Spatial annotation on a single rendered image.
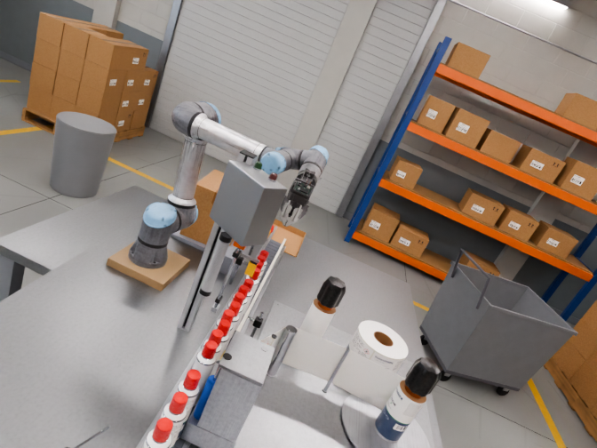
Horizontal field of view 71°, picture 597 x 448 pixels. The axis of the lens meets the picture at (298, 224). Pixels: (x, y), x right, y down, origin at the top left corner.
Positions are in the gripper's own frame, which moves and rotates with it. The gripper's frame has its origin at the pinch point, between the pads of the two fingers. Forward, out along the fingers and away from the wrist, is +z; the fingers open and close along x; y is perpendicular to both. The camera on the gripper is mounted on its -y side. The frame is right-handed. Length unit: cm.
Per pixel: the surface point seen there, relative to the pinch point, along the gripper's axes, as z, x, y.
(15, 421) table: 75, -37, -14
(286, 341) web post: 27.6, 15.4, -18.6
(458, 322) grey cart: -105, 146, -158
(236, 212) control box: 11.2, -13.5, 10.3
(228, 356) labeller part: 47.6, 1.8, 6.5
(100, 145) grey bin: -126, -173, -168
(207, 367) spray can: 48.1, -2.3, -6.6
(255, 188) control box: 8.1, -10.7, 19.4
